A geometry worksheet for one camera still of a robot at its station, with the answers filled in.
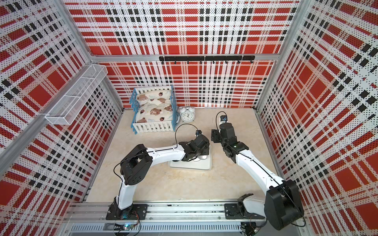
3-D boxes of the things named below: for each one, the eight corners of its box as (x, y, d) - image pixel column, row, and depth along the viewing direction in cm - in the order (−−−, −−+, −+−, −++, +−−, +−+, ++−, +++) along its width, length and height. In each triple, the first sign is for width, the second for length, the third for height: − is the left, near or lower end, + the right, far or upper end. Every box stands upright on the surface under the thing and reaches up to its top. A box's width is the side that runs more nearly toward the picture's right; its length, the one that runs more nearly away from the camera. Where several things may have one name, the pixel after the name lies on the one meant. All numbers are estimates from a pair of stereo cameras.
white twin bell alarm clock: (181, 122, 113) (180, 112, 104) (182, 117, 116) (180, 107, 108) (194, 122, 113) (194, 112, 104) (194, 117, 116) (194, 107, 108)
